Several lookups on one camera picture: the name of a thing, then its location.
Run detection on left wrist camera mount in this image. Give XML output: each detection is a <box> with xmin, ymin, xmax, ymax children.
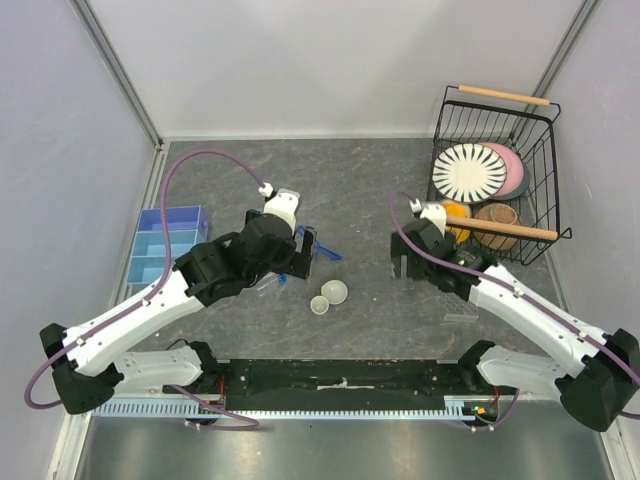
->
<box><xmin>258</xmin><ymin>183</ymin><xmax>300</xmax><ymax>232</ymax></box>

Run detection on purple cable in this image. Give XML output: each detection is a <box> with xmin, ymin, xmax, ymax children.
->
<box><xmin>388</xmin><ymin>189</ymin><xmax>640</xmax><ymax>421</ymax></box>
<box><xmin>22</xmin><ymin>148</ymin><xmax>274</xmax><ymax>412</ymax></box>

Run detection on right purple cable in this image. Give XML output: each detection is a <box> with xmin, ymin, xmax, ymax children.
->
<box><xmin>388</xmin><ymin>189</ymin><xmax>640</xmax><ymax>421</ymax></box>

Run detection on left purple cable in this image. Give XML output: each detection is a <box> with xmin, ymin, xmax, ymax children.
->
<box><xmin>22</xmin><ymin>148</ymin><xmax>274</xmax><ymax>412</ymax></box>

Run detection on large white dish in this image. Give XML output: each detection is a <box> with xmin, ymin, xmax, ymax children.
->
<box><xmin>321</xmin><ymin>279</ymin><xmax>348</xmax><ymax>305</ymax></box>

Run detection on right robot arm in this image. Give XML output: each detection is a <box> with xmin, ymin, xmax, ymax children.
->
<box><xmin>390</xmin><ymin>219</ymin><xmax>639</xmax><ymax>432</ymax></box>

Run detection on clear test tube rack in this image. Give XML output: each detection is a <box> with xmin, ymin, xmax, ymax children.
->
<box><xmin>442</xmin><ymin>293</ymin><xmax>479</xmax><ymax>323</ymax></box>

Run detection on white blue striped plate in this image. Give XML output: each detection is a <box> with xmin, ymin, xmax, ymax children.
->
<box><xmin>431</xmin><ymin>143</ymin><xmax>507</xmax><ymax>204</ymax></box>

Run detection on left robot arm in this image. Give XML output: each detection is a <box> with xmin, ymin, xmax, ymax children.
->
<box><xmin>40</xmin><ymin>210</ymin><xmax>317</xmax><ymax>415</ymax></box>

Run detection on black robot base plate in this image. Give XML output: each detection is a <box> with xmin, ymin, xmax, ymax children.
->
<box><xmin>186</xmin><ymin>359</ymin><xmax>515</xmax><ymax>411</ymax></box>

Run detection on black wire dish basket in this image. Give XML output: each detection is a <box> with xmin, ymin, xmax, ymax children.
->
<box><xmin>432</xmin><ymin>86</ymin><xmax>573</xmax><ymax>265</ymax></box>

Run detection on pink plate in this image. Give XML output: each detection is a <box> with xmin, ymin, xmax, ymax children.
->
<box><xmin>482</xmin><ymin>142</ymin><xmax>525</xmax><ymax>200</ymax></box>

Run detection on small white dish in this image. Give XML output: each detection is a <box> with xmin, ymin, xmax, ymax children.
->
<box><xmin>309</xmin><ymin>295</ymin><xmax>330</xmax><ymax>315</ymax></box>

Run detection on light blue cable duct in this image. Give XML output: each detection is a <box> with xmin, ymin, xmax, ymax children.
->
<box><xmin>91</xmin><ymin>398</ymin><xmax>475</xmax><ymax>421</ymax></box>

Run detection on blue safety glasses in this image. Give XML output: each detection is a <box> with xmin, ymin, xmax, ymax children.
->
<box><xmin>296</xmin><ymin>225</ymin><xmax>343</xmax><ymax>261</ymax></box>

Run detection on dark green plate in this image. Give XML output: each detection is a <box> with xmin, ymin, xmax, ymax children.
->
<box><xmin>492</xmin><ymin>167</ymin><xmax>530</xmax><ymax>201</ymax></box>

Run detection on yellow bowl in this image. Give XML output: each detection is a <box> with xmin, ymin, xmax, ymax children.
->
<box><xmin>441</xmin><ymin>200</ymin><xmax>471</xmax><ymax>243</ymax></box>

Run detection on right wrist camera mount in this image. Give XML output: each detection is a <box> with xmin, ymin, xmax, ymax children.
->
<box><xmin>409</xmin><ymin>198</ymin><xmax>447</xmax><ymax>235</ymax></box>

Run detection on blue compartment organizer box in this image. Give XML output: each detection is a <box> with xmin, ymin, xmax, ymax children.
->
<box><xmin>126</xmin><ymin>205</ymin><xmax>209</xmax><ymax>286</ymax></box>

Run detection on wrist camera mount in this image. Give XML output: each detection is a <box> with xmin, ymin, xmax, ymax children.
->
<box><xmin>409</xmin><ymin>198</ymin><xmax>447</xmax><ymax>235</ymax></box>
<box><xmin>258</xmin><ymin>183</ymin><xmax>300</xmax><ymax>232</ymax></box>

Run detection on brown wooden bowl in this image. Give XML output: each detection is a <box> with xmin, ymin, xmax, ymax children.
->
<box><xmin>472</xmin><ymin>202</ymin><xmax>524</xmax><ymax>251</ymax></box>

